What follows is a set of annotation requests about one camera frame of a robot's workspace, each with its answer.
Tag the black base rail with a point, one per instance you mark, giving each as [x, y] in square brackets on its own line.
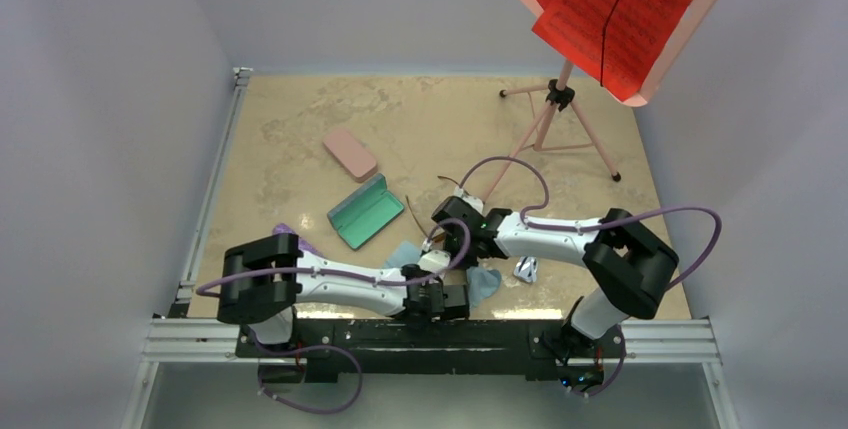
[538, 350]

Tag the red sheet music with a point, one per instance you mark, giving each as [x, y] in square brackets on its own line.
[616, 42]

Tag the brown sunglasses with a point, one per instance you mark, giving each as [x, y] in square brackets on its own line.
[422, 220]

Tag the pink glasses case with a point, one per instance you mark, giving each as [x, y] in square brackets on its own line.
[359, 163]

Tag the crumpled blue cleaning cloth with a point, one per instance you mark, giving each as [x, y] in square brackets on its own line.
[482, 283]

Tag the teal glasses case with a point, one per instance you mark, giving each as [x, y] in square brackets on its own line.
[365, 212]

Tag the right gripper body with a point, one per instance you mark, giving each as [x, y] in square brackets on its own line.
[454, 245]

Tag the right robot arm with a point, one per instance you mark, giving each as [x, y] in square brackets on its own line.
[630, 264]

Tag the aluminium frame rail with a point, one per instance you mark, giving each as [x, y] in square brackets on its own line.
[496, 138]

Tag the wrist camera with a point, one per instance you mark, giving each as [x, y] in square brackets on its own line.
[434, 261]
[471, 200]

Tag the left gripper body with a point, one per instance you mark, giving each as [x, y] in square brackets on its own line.
[432, 282]

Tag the white folded glasses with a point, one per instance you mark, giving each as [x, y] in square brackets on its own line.
[526, 269]

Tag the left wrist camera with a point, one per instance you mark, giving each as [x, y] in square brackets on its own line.
[434, 261]

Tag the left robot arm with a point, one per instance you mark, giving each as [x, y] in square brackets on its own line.
[263, 280]

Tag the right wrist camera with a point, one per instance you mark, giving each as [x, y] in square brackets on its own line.
[471, 200]

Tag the blue cleaning cloth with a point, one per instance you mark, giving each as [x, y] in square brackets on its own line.
[406, 253]
[482, 283]

